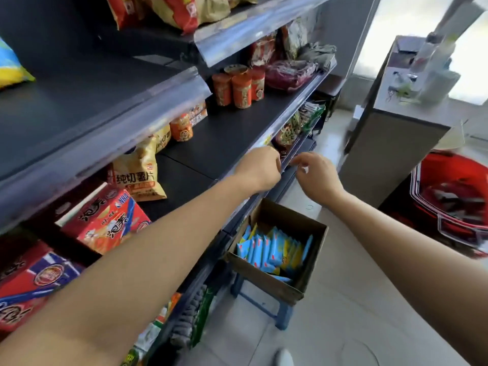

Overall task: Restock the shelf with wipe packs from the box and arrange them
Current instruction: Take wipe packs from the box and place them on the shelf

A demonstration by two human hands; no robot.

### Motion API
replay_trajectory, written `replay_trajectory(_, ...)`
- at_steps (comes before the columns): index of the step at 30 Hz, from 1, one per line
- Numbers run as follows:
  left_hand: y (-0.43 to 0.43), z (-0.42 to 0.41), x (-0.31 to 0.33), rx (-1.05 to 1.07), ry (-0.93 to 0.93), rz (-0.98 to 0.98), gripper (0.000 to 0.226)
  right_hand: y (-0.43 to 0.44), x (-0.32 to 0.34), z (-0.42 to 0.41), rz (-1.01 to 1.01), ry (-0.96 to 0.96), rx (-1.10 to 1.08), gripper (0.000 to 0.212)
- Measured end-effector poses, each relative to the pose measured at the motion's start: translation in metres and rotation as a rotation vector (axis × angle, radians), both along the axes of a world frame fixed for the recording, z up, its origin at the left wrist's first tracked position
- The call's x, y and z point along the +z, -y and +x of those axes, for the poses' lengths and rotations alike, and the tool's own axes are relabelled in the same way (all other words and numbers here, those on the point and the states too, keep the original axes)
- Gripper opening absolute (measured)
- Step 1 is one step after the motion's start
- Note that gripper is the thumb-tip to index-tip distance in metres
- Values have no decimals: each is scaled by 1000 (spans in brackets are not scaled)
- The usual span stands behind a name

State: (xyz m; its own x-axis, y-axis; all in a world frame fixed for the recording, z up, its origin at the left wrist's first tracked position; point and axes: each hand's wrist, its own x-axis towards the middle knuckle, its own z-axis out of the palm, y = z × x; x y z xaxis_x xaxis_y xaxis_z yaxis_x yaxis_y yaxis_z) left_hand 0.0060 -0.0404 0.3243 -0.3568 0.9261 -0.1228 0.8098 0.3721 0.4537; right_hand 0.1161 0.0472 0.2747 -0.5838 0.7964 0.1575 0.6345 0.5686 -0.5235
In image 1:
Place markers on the red patterned snack bag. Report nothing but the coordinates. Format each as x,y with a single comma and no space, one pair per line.
263,49

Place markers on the grey cabinet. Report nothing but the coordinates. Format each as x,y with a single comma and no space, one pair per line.
381,156

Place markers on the person's left hand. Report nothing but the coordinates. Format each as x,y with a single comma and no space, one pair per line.
259,171

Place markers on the blue red snack packet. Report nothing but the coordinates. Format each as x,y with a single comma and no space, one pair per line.
34,285

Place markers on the white shoe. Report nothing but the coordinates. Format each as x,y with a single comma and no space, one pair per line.
284,358

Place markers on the brown green snack bag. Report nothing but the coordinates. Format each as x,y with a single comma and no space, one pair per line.
288,133

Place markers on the white cylinder container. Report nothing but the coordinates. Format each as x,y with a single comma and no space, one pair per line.
440,87

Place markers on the dark red snack packet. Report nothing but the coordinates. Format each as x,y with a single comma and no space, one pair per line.
289,76

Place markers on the grey green packet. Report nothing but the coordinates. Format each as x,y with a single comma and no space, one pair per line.
318,55

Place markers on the bundle of green packets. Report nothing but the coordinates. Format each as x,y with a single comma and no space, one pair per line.
312,116

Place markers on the blue plastic stool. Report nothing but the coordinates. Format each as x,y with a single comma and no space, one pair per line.
284,316

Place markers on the orange cartoon face canister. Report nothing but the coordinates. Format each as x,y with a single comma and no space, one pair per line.
181,128

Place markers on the dark grey store shelf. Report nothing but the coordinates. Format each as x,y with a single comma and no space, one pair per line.
95,99

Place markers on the person's left forearm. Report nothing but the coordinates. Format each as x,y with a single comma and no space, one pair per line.
114,293

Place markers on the pile of blue wipe packets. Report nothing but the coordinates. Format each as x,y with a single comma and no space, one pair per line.
274,251

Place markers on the beige patterned snack bag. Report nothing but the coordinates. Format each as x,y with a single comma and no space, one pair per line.
293,38

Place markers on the row of blue wipe packets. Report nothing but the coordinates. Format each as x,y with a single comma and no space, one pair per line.
11,68

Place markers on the large yellow snack bag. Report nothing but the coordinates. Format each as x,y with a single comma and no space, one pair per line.
137,175

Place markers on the person's right hand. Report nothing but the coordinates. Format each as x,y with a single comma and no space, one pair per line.
320,179

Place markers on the brown cardboard box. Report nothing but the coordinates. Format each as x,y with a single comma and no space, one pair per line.
263,278

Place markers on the orange snack canister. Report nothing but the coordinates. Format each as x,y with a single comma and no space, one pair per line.
241,93
258,85
235,69
222,91

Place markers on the clear plastic bottle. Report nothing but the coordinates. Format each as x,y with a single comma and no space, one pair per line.
423,55

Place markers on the person's right forearm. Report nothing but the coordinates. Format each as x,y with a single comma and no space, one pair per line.
419,270

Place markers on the stack of red shopping baskets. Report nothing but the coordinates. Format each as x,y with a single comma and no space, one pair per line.
450,171

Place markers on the small yellow price tag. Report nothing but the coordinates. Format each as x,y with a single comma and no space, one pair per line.
267,141

